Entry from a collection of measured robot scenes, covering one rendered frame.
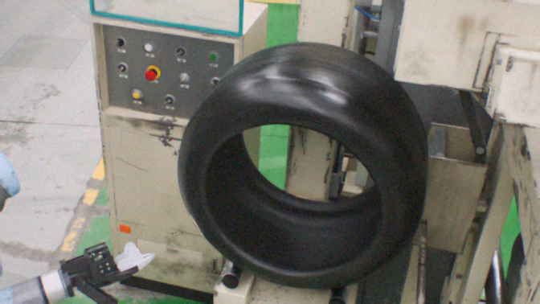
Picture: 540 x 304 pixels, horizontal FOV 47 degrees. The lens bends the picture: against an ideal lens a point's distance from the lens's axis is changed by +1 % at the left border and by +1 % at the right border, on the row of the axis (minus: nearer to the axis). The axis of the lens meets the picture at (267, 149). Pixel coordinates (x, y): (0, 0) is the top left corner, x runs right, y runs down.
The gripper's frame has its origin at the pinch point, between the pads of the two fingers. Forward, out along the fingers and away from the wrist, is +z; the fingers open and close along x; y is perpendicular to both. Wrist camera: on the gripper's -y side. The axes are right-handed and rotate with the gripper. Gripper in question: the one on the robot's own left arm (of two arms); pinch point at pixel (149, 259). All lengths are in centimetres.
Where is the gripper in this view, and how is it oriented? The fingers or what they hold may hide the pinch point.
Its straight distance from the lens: 154.6
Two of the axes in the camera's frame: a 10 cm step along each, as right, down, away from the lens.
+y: -2.2, -9.4, -2.7
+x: -4.0, -1.6, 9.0
